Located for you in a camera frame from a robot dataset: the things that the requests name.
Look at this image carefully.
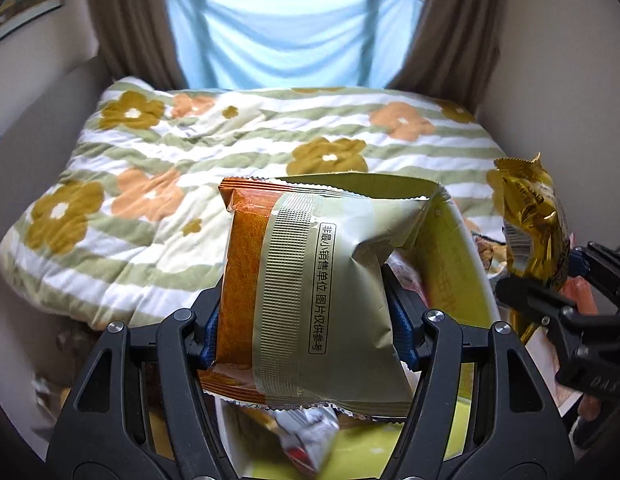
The gold foil snack bag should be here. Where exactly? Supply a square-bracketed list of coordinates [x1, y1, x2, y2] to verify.
[486, 153, 573, 346]

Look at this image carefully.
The grey silver snack bag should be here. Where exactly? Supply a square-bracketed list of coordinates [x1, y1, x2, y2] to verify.
[271, 406, 339, 478]

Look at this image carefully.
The orange beige snack bag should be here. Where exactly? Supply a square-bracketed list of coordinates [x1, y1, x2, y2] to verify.
[199, 178, 428, 419]

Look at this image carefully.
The green cardboard box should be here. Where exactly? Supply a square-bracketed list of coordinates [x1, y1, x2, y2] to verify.
[214, 171, 501, 480]

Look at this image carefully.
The floral striped duvet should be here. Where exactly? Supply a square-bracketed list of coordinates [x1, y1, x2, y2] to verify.
[0, 77, 503, 330]

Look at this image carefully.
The right brown curtain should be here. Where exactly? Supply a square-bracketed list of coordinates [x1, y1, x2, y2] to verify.
[388, 0, 505, 112]

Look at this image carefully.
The brown curtain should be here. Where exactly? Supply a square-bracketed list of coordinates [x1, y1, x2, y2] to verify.
[388, 0, 505, 112]
[86, 0, 186, 90]

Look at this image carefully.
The grey headboard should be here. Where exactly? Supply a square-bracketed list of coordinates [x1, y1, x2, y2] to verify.
[0, 55, 112, 241]

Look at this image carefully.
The light blue hanging cloth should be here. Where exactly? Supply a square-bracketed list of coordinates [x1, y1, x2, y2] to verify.
[167, 0, 422, 90]

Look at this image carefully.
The left brown curtain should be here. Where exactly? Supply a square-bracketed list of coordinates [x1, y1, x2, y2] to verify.
[86, 0, 186, 90]

